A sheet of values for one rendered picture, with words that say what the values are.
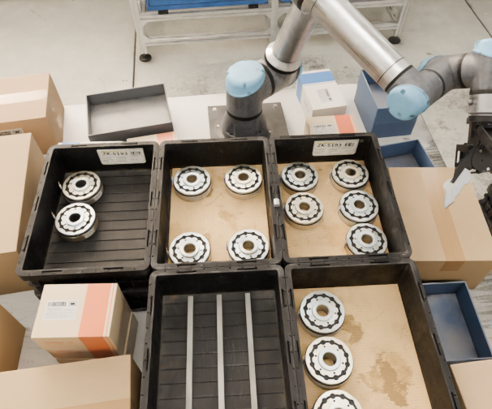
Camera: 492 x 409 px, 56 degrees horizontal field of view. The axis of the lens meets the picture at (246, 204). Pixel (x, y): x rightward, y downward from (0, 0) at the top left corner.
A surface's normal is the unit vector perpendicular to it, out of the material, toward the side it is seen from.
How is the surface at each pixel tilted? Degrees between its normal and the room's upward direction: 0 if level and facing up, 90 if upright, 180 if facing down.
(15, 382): 0
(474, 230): 0
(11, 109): 0
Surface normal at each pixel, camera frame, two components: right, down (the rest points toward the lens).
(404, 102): -0.73, 0.52
